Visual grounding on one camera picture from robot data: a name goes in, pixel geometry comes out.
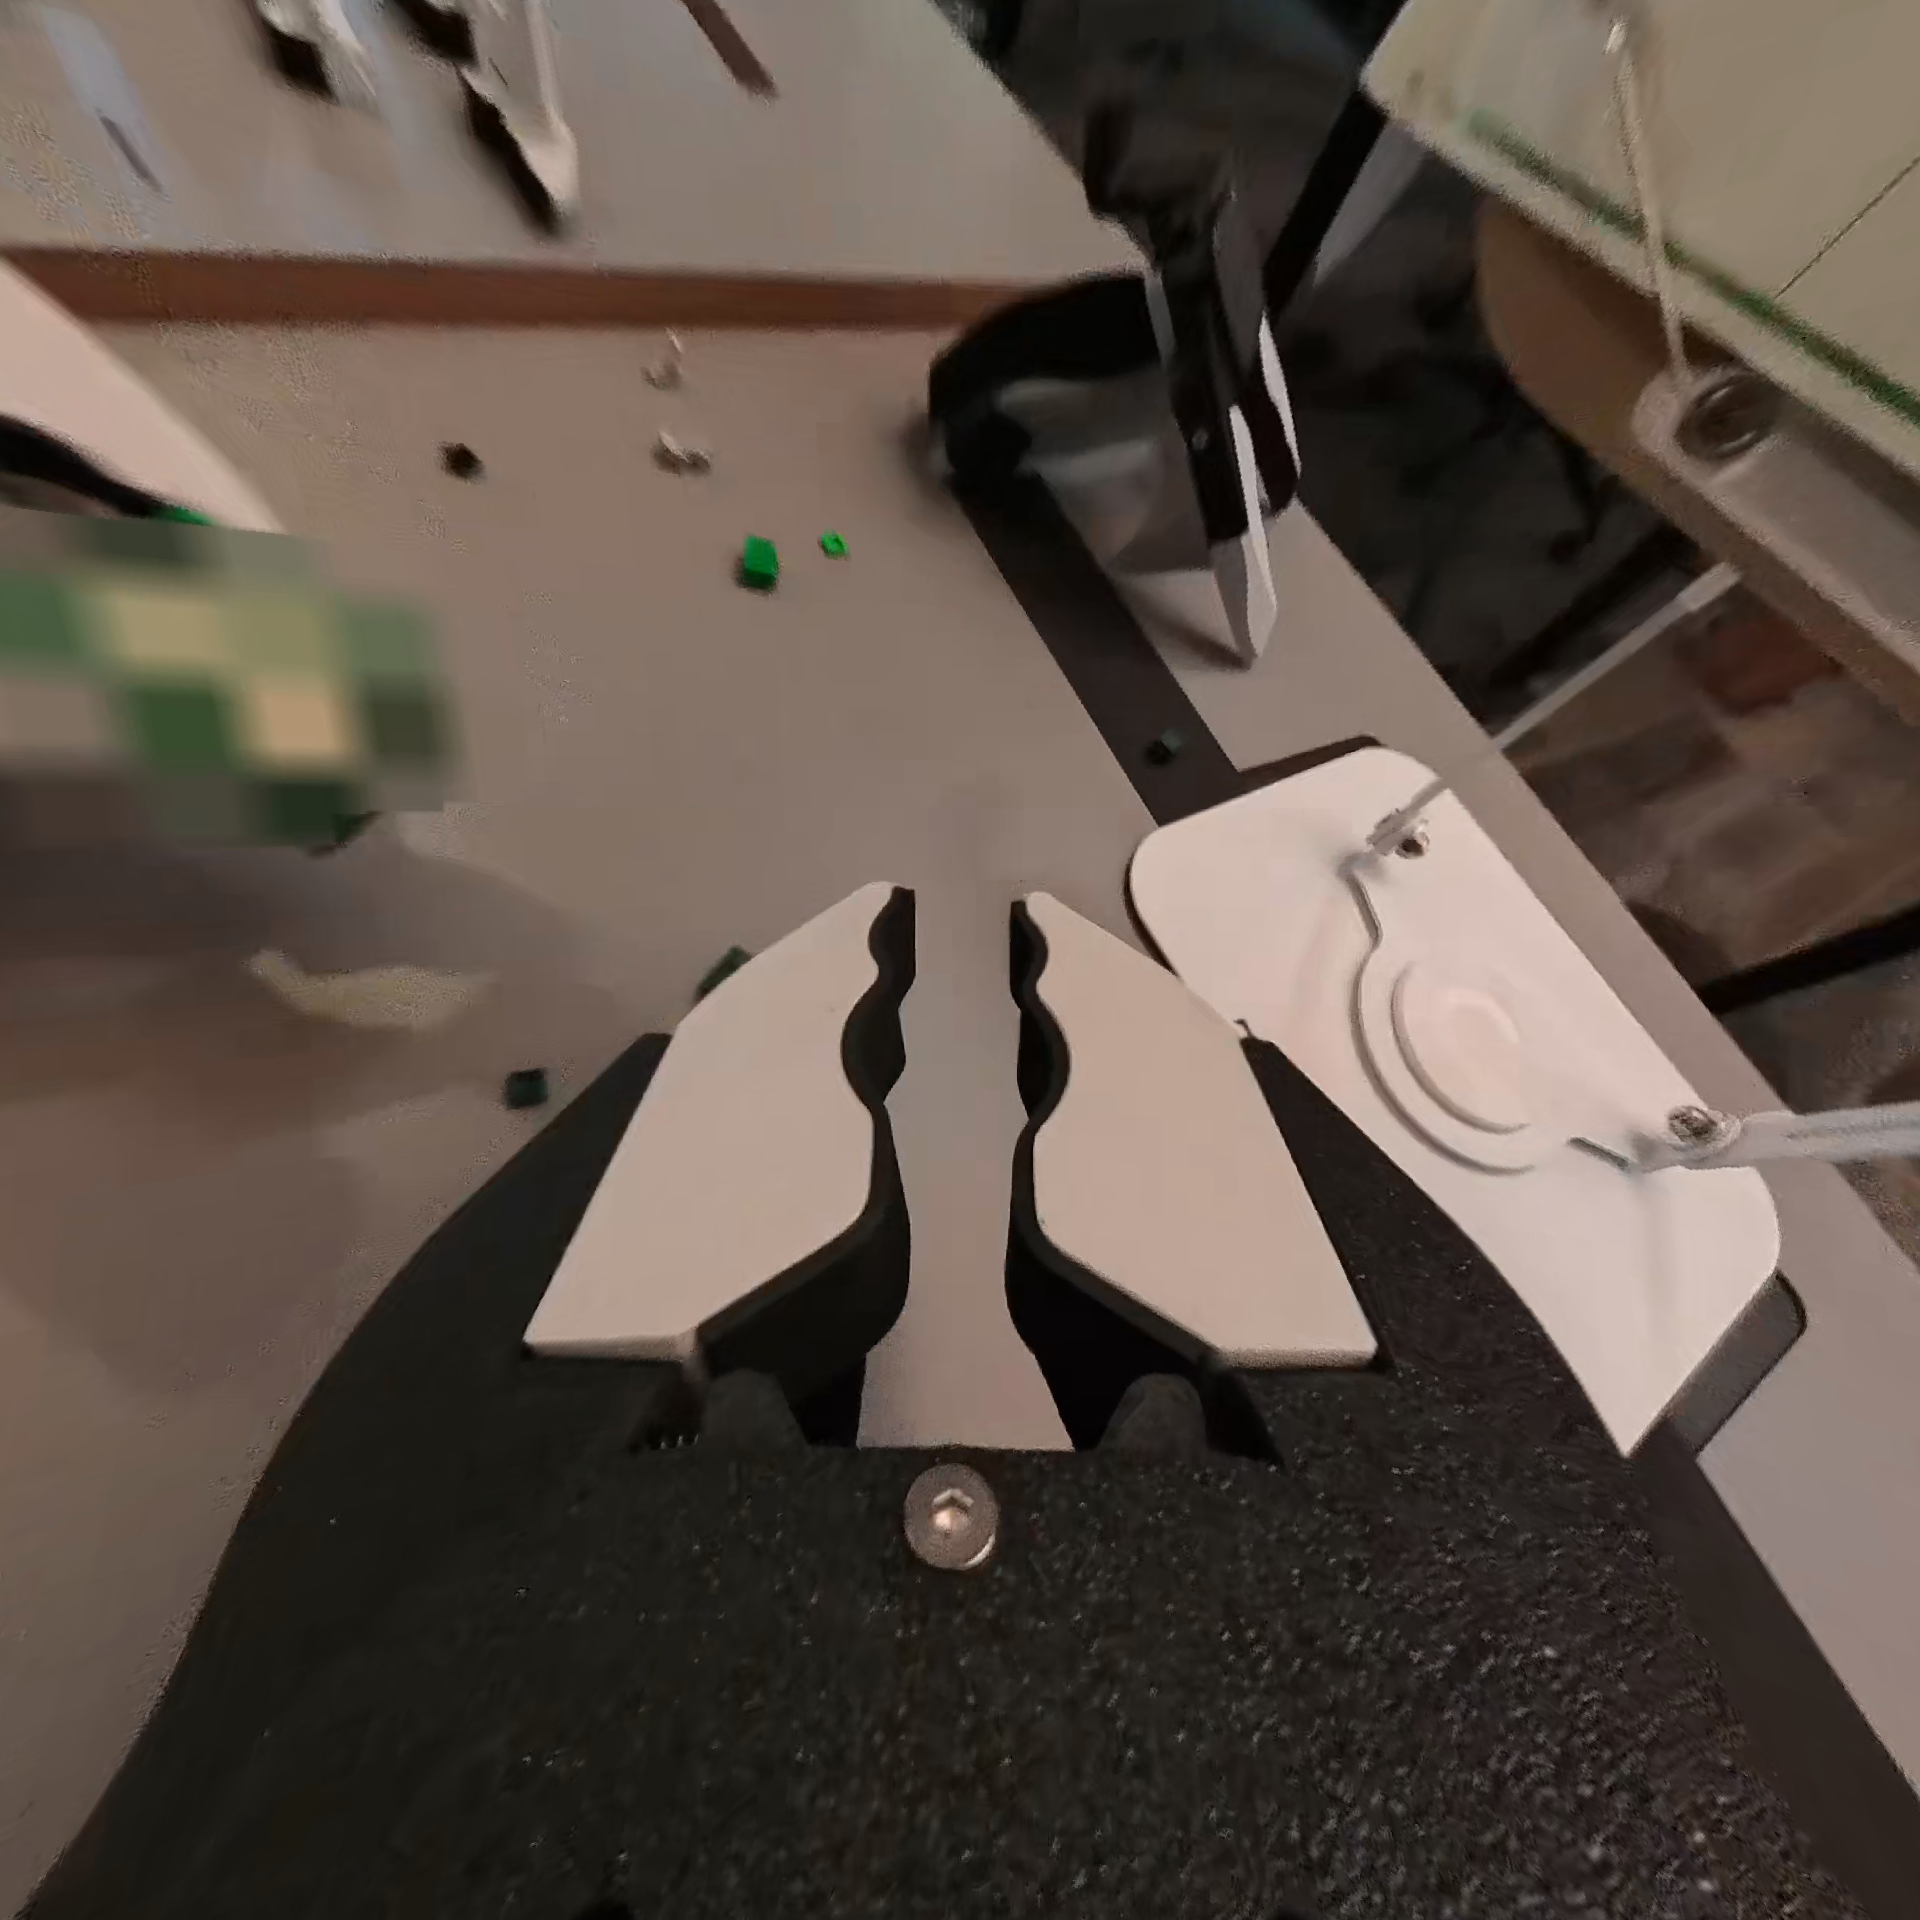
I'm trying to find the white stand with clear arms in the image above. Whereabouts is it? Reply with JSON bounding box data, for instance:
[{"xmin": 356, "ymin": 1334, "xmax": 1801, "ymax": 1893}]
[{"xmin": 1128, "ymin": 746, "xmax": 1920, "ymax": 1459}]

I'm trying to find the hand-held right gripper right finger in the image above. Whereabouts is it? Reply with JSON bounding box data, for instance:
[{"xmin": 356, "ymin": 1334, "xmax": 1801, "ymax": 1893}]
[{"xmin": 1007, "ymin": 891, "xmax": 1383, "ymax": 1443}]

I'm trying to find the black round-based device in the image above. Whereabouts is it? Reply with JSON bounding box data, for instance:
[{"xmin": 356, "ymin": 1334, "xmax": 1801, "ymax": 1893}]
[{"xmin": 928, "ymin": 0, "xmax": 1361, "ymax": 670}]

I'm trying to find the white wedge part black base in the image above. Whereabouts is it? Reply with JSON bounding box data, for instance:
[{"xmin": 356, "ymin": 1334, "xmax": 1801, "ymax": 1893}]
[
  {"xmin": 450, "ymin": 0, "xmax": 578, "ymax": 226},
  {"xmin": 264, "ymin": 0, "xmax": 377, "ymax": 98}
]

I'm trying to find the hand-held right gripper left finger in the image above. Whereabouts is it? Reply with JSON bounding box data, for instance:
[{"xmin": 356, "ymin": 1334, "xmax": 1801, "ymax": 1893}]
[{"xmin": 521, "ymin": 880, "xmax": 916, "ymax": 1443}]

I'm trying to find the instruction booklet on stand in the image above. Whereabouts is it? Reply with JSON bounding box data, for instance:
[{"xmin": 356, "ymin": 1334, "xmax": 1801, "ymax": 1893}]
[{"xmin": 1359, "ymin": 0, "xmax": 1920, "ymax": 721}]

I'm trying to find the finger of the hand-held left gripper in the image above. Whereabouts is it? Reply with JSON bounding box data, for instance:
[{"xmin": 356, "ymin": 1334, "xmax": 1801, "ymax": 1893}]
[{"xmin": 0, "ymin": 263, "xmax": 283, "ymax": 534}]

